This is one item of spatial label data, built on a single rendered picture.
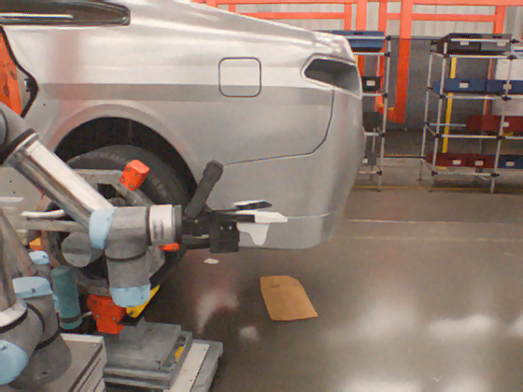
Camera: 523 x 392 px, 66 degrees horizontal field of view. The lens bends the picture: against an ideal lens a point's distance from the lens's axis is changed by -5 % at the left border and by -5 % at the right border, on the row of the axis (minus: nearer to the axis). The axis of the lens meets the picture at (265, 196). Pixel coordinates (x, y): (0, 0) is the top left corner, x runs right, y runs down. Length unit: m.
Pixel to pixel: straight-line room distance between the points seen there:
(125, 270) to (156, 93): 1.11
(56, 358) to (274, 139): 1.09
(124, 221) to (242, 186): 1.03
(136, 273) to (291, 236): 1.08
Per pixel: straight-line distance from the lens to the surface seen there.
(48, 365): 1.11
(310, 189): 1.73
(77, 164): 1.85
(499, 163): 6.01
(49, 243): 1.95
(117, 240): 0.78
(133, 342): 2.20
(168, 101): 1.78
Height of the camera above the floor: 1.49
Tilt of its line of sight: 17 degrees down
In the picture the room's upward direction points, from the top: straight up
